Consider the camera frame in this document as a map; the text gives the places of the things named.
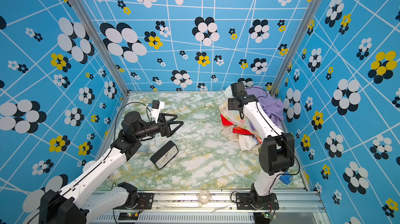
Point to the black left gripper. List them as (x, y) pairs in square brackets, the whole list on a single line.
[(165, 131)]

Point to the cream patterned cloth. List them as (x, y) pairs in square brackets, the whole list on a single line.
[(231, 119)]

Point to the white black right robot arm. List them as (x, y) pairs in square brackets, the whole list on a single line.
[(276, 154)]

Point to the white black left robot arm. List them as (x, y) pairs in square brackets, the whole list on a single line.
[(71, 203)]

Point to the red cloth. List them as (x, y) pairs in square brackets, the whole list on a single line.
[(242, 130)]

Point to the purple cloth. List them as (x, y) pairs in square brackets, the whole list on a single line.
[(272, 107)]

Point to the white cloth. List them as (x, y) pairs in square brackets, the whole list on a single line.
[(252, 142)]

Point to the black rectangular clock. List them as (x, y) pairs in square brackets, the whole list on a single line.
[(164, 155)]

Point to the clear plastic wrapper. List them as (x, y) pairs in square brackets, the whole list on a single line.
[(204, 197)]

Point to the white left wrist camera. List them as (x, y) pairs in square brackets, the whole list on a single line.
[(155, 108)]

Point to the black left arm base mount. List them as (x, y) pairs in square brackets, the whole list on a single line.
[(139, 201)]

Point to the aluminium corner post left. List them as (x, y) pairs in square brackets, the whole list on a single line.
[(84, 18)]

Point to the aluminium corner post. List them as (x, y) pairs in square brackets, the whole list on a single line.
[(84, 18), (297, 39)]

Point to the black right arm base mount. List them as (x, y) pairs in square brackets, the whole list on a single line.
[(251, 201)]

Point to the aluminium front rail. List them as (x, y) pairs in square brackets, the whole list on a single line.
[(219, 207)]

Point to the aluminium corner post right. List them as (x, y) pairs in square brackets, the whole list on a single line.
[(297, 39)]

